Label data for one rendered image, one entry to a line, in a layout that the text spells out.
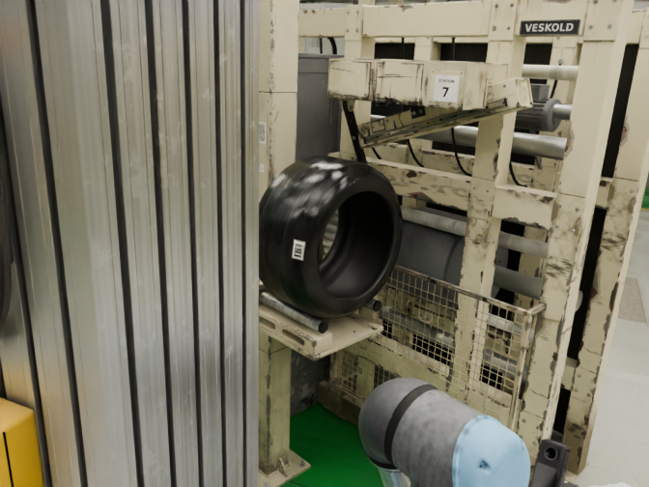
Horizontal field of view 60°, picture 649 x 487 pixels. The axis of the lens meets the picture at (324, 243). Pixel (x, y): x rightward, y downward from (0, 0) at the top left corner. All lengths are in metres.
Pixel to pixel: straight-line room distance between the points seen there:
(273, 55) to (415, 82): 0.50
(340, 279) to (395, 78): 0.79
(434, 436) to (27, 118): 0.54
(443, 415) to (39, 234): 0.49
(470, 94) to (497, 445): 1.34
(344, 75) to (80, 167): 1.78
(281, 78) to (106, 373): 1.70
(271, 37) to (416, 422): 1.58
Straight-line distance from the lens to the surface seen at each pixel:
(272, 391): 2.46
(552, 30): 2.06
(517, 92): 1.91
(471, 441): 0.71
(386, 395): 0.77
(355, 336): 2.11
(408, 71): 1.97
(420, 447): 0.73
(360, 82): 2.10
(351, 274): 2.23
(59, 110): 0.44
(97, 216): 0.45
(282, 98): 2.10
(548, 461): 1.10
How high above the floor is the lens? 1.76
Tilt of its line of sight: 18 degrees down
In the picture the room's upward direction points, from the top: 2 degrees clockwise
